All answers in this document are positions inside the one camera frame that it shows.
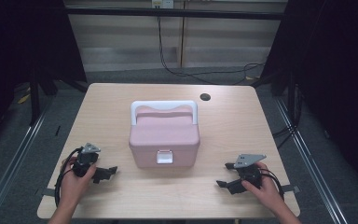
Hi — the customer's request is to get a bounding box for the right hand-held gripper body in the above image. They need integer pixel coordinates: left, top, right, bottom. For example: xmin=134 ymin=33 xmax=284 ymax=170
xmin=233 ymin=153 xmax=268 ymax=189

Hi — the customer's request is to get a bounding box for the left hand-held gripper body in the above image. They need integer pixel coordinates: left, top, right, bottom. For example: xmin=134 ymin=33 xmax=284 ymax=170
xmin=72 ymin=142 xmax=102 ymax=178

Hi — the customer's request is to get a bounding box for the pink lunch box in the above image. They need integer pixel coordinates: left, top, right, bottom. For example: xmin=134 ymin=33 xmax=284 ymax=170
xmin=128 ymin=99 xmax=201 ymax=170

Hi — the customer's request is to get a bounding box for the person's right hand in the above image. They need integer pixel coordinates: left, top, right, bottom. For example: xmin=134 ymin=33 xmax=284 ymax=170
xmin=241 ymin=161 xmax=285 ymax=210

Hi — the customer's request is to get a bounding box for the person's left hand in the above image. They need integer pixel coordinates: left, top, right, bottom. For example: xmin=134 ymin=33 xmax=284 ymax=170
xmin=60 ymin=156 xmax=98 ymax=203

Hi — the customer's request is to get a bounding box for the grey tape piece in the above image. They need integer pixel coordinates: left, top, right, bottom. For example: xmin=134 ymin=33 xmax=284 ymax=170
xmin=35 ymin=187 xmax=59 ymax=198
xmin=282 ymin=184 xmax=301 ymax=194

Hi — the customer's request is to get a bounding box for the black metal stand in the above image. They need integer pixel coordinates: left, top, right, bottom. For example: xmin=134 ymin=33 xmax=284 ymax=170
xmin=27 ymin=69 xmax=60 ymax=127
xmin=251 ymin=69 xmax=304 ymax=129

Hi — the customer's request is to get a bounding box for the black curtain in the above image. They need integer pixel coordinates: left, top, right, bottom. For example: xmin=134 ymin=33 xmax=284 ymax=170
xmin=258 ymin=0 xmax=358 ymax=191
xmin=0 ymin=0 xmax=89 ymax=157

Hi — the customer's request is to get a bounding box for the black horizontal bar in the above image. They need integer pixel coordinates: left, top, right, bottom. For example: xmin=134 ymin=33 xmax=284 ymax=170
xmin=64 ymin=7 xmax=289 ymax=21

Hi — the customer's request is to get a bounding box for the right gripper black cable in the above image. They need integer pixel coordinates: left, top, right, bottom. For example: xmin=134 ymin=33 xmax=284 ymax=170
xmin=258 ymin=167 xmax=285 ymax=201

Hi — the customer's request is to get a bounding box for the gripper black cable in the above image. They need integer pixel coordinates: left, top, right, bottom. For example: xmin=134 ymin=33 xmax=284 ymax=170
xmin=53 ymin=147 xmax=84 ymax=208
xmin=258 ymin=167 xmax=285 ymax=201

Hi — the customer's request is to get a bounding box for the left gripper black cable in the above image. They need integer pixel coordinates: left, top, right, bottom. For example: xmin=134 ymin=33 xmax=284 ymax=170
xmin=53 ymin=147 xmax=84 ymax=208

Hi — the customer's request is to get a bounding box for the black floor cables bundle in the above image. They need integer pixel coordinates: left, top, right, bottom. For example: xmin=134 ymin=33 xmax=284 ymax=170
xmin=271 ymin=123 xmax=303 ymax=150

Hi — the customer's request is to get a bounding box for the aluminium floor rail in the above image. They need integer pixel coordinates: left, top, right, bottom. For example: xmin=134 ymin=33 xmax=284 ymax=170
xmin=0 ymin=102 xmax=55 ymax=224
xmin=273 ymin=96 xmax=351 ymax=224

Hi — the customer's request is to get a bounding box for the long black floor cable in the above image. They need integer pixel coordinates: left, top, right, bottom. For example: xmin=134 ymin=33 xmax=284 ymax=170
xmin=156 ymin=15 xmax=267 ymax=86

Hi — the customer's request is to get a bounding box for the white wall outlet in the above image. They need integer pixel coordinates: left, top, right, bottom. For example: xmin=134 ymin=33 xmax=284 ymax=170
xmin=151 ymin=0 xmax=175 ymax=9

